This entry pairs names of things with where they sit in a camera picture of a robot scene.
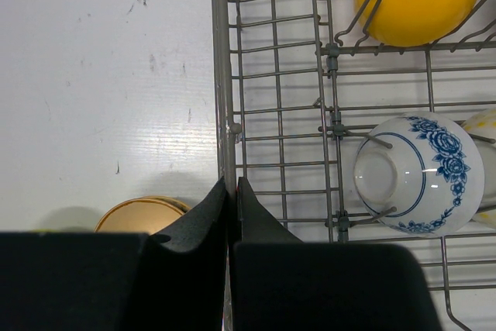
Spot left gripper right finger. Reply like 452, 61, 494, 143
229, 178, 441, 330

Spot blue floral ceramic bowl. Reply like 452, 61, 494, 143
353, 112, 485, 236

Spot grey wire dish rack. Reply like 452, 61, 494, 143
212, 0, 495, 330

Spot tan ceramic bowl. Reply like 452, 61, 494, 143
95, 195, 191, 235

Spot lime green plastic bowl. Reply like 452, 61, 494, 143
29, 227, 80, 233

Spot pale yellow flower bowl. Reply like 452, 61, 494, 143
462, 109, 495, 229

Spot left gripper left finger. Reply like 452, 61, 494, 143
1, 180, 227, 330

